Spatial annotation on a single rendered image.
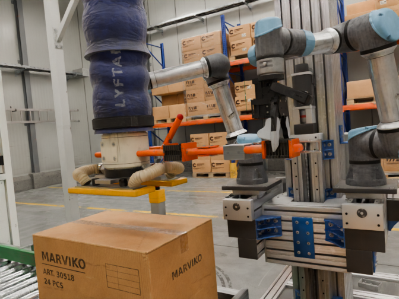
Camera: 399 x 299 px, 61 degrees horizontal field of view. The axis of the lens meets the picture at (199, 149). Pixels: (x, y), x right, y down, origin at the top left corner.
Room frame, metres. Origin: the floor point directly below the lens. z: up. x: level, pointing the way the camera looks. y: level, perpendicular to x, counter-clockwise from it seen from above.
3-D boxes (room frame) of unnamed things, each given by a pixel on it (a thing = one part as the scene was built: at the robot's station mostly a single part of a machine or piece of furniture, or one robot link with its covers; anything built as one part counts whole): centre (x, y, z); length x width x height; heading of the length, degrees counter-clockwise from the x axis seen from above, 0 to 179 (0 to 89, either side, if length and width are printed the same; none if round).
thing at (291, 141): (0.95, -0.23, 1.24); 0.08 x 0.07 x 0.05; 57
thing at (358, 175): (1.38, -0.67, 1.09); 0.15 x 0.15 x 0.10
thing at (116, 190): (1.20, 0.33, 1.14); 0.34 x 0.10 x 0.05; 57
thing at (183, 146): (1.14, 0.06, 1.24); 0.10 x 0.08 x 0.06; 147
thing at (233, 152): (1.02, -0.12, 1.23); 0.07 x 0.07 x 0.04; 57
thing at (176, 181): (1.36, 0.22, 1.14); 0.34 x 0.10 x 0.05; 57
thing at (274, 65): (0.96, -0.21, 1.46); 0.08 x 0.08 x 0.05
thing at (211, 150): (1.27, 0.04, 1.24); 0.93 x 0.30 x 0.04; 57
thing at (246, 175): (1.63, -0.24, 1.09); 0.15 x 0.15 x 0.10
